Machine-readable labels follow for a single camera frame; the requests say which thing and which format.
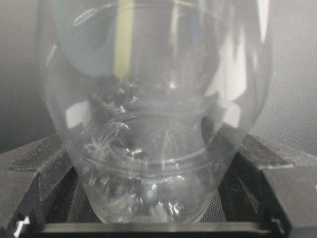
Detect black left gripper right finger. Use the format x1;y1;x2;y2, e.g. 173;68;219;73
217;135;317;238

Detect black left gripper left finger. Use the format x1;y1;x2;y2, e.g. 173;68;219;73
0;135;99;238

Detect clear plastic bottle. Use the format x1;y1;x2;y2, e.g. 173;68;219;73
37;0;271;223

